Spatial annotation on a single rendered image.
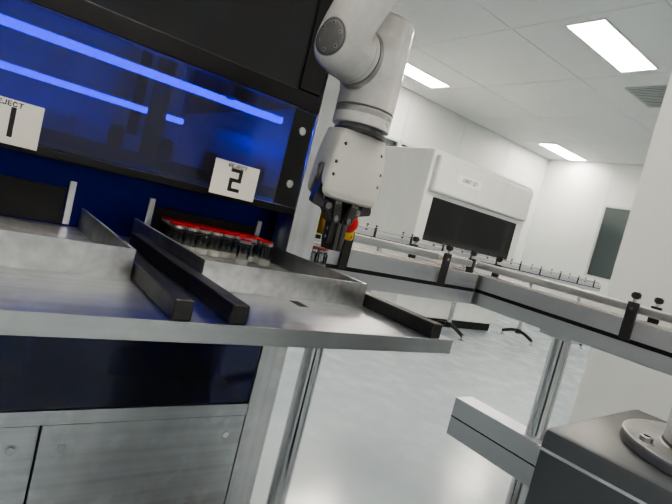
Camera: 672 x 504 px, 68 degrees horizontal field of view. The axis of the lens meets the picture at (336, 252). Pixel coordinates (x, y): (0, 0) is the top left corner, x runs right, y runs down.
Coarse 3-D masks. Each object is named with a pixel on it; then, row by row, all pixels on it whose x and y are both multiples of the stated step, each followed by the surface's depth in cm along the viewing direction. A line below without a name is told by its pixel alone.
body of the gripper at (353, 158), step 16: (336, 128) 69; (352, 128) 68; (336, 144) 68; (352, 144) 69; (368, 144) 70; (384, 144) 72; (320, 160) 70; (336, 160) 68; (352, 160) 69; (368, 160) 71; (384, 160) 73; (336, 176) 68; (352, 176) 70; (368, 176) 71; (336, 192) 69; (352, 192) 70; (368, 192) 72
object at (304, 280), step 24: (168, 240) 70; (192, 264) 62; (216, 264) 60; (288, 264) 92; (312, 264) 86; (240, 288) 63; (264, 288) 65; (288, 288) 67; (312, 288) 69; (336, 288) 71; (360, 288) 74
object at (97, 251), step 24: (0, 216) 74; (0, 240) 47; (24, 240) 48; (48, 240) 49; (72, 240) 50; (96, 240) 69; (120, 240) 59; (0, 264) 47; (24, 264) 48; (48, 264) 50; (72, 264) 51; (96, 264) 52; (120, 264) 54
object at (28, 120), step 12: (0, 96) 66; (0, 108) 66; (24, 108) 67; (36, 108) 68; (0, 120) 66; (24, 120) 68; (36, 120) 68; (0, 132) 66; (12, 132) 67; (24, 132) 68; (36, 132) 69; (12, 144) 67; (24, 144) 68; (36, 144) 69
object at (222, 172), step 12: (216, 168) 84; (228, 168) 86; (240, 168) 87; (252, 168) 88; (216, 180) 85; (228, 180) 86; (252, 180) 89; (216, 192) 85; (228, 192) 86; (240, 192) 88; (252, 192) 89
